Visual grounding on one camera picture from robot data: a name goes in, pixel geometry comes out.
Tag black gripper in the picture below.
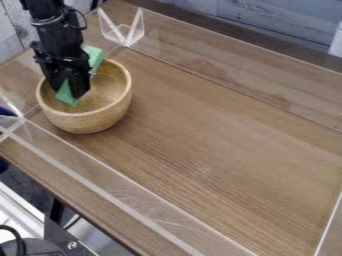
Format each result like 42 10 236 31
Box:
30 13 90 99

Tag green rectangular block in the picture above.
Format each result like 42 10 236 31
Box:
54 45 105 107

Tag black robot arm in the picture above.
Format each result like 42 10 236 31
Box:
20 0 90 99

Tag light wooden bowl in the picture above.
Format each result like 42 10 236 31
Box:
36 59 132 134

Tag black table leg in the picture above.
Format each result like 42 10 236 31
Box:
49 199 65 224

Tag clear acrylic corner bracket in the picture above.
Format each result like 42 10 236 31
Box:
97 8 144 47

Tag clear acrylic tray wall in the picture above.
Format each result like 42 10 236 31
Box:
0 0 342 256

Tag black metal bracket with screw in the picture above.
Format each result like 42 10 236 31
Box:
44 218 98 256

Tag black cable lower left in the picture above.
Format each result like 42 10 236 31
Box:
0 224 26 256

